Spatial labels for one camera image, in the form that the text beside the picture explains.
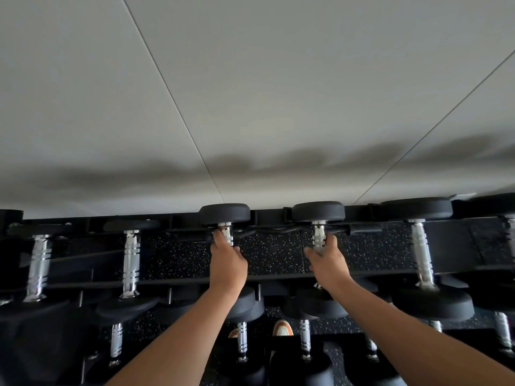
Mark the person's left hand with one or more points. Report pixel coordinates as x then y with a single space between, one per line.
228 267

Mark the white orange shoe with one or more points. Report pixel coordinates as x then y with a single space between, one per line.
283 328
233 334

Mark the person's right forearm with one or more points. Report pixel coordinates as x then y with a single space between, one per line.
406 341

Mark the white orange left shoe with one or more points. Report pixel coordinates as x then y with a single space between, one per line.
233 334

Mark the person's left forearm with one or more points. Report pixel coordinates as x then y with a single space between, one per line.
181 341

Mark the person's right thumb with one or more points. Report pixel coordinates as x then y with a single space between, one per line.
313 254

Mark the person's right hand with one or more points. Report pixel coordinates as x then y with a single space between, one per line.
330 269

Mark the white orange right shoe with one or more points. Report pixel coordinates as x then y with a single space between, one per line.
283 328

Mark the rows of racked black dumbbells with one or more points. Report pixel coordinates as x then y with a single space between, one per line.
421 253

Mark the black metal dumbbell rack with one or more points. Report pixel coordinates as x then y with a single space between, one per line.
269 217

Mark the person's left fingers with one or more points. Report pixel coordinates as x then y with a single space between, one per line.
218 238

